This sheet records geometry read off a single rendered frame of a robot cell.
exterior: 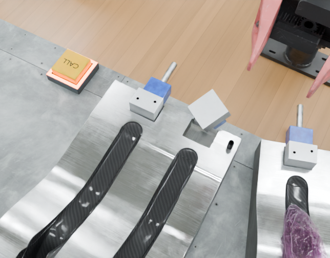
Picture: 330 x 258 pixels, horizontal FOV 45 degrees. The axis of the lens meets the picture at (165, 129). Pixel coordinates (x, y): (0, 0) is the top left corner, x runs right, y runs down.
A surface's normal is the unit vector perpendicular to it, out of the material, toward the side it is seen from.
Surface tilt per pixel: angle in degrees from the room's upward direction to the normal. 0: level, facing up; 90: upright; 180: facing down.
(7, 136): 0
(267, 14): 23
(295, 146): 0
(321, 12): 91
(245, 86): 0
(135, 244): 28
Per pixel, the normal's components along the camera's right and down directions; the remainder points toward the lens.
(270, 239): 0.07, -0.72
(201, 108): -0.28, -0.15
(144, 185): 0.00, -0.43
